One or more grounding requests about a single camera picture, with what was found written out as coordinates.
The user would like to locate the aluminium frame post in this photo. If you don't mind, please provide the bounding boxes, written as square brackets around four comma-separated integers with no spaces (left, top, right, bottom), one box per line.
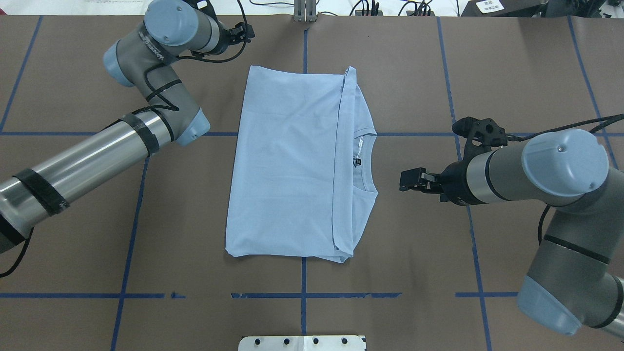
[292,0,318,22]

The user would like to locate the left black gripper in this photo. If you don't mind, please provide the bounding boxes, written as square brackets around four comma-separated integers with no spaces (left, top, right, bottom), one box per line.
[214,22,255,54]

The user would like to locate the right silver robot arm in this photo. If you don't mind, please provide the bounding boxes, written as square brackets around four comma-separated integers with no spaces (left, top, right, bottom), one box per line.
[399,129,623,338]

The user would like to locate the light blue t-shirt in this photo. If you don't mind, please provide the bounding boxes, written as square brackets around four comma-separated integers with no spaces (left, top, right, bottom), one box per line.
[225,66,378,264]

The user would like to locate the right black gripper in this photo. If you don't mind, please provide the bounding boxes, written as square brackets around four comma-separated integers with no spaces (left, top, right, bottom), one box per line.
[399,161,474,205]

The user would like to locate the white camera pedestal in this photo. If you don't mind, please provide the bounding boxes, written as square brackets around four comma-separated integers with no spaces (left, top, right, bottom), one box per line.
[238,335,367,351]

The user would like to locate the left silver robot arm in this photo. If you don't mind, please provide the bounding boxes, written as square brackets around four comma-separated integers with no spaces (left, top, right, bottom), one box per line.
[1,0,255,253]

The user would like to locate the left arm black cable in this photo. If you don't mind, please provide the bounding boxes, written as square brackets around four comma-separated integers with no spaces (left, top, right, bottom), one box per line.
[0,0,249,278]

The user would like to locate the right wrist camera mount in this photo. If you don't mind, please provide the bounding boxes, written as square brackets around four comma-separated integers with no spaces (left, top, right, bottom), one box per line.
[451,117,508,161]

